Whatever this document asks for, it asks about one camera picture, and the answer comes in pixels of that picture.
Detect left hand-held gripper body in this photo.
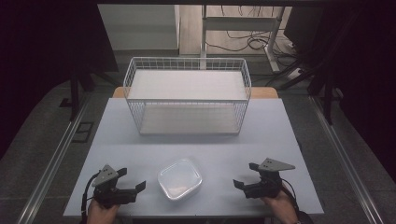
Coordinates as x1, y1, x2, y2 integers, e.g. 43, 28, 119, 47
92, 163, 138, 209

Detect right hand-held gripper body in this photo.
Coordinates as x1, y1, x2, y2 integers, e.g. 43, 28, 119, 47
244, 157, 296, 200

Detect clear plastic lidded container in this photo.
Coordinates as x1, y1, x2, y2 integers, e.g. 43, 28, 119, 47
157, 157, 204, 202

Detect person's left hand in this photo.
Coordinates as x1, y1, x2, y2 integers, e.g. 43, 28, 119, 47
86, 199, 121, 224

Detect person's right hand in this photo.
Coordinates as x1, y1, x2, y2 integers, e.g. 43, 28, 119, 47
261, 189, 300, 224

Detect black floor socket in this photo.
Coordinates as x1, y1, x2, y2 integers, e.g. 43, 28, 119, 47
71, 120, 95, 145

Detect wooden table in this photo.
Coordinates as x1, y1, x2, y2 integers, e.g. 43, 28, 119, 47
111, 86, 280, 100

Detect black stand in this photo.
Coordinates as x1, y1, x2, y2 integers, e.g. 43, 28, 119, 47
59, 73, 120, 123
306, 69, 344, 126

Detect white power strip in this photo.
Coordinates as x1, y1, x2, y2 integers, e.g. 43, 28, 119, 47
287, 67, 304, 81

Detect white cabinet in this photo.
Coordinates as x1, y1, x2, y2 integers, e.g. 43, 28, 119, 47
97, 3, 181, 51

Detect black curtain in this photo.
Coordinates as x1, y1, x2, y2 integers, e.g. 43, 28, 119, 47
0, 0, 120, 160

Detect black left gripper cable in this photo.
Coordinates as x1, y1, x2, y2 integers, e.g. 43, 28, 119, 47
80, 173, 100, 224

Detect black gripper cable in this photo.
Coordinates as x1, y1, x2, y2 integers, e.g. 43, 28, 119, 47
80, 173, 100, 224
280, 178, 314, 224

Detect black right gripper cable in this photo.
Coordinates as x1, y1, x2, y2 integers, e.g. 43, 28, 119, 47
280, 178, 314, 224

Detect metal floor rail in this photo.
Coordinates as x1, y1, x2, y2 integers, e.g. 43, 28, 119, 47
16, 92, 92, 224
308, 94, 386, 224

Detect white wire basket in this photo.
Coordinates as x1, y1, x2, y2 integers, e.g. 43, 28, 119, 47
122, 56, 253, 136

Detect black floor cables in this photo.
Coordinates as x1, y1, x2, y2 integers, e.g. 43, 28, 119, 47
205, 5, 302, 54

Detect white desk frame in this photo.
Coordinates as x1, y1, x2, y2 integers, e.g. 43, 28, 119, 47
200, 4, 286, 75

